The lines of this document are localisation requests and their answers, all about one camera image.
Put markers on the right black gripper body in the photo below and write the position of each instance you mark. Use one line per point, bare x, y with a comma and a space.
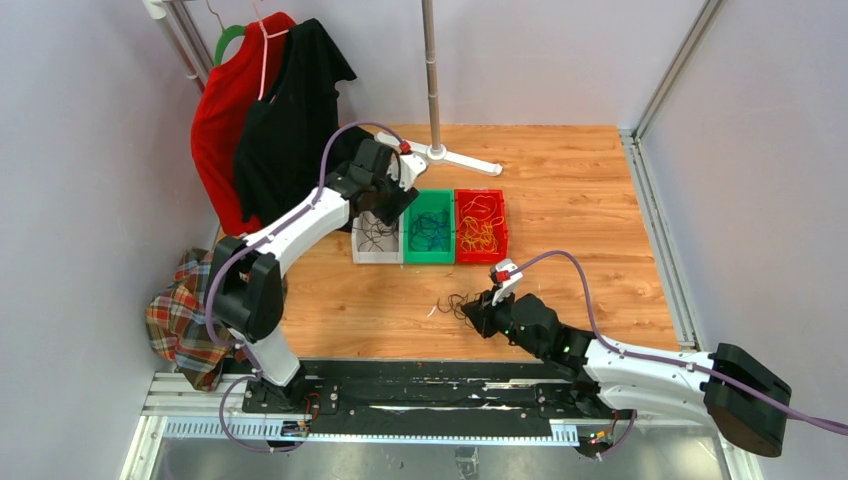
495, 318

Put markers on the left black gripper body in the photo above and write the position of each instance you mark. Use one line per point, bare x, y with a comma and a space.
392, 200

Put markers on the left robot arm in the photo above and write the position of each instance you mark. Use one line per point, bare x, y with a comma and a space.
246, 293

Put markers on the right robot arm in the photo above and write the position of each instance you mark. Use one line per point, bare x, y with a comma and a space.
727, 389

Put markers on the white plastic bin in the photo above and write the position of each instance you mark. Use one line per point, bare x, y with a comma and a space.
375, 243

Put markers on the green plastic bin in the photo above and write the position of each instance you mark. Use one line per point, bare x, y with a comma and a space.
429, 228

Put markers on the white stand with pole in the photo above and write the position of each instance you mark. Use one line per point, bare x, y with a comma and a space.
436, 152

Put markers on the red plastic bin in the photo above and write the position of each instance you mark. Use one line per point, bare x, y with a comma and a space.
482, 234

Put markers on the black shirt on hanger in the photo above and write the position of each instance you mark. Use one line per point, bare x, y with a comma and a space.
277, 162

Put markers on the red shirt on hanger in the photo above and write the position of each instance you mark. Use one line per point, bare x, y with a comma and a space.
220, 118

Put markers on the pink clothes hanger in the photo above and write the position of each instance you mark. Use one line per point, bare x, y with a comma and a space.
266, 36

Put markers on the green clothes hanger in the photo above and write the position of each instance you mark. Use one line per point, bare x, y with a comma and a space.
228, 34

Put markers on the plaid flannel shirt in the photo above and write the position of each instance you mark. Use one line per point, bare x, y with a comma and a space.
175, 321

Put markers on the white clothes rack pole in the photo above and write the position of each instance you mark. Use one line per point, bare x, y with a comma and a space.
179, 28

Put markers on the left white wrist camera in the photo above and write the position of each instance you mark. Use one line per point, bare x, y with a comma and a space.
411, 166

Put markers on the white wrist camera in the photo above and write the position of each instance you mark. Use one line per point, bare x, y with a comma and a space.
411, 166
505, 276

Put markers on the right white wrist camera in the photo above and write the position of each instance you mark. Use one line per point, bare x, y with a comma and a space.
505, 276

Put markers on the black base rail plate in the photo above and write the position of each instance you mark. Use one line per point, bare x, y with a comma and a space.
430, 399

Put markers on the aluminium corner frame post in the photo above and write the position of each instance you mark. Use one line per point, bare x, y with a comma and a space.
682, 57

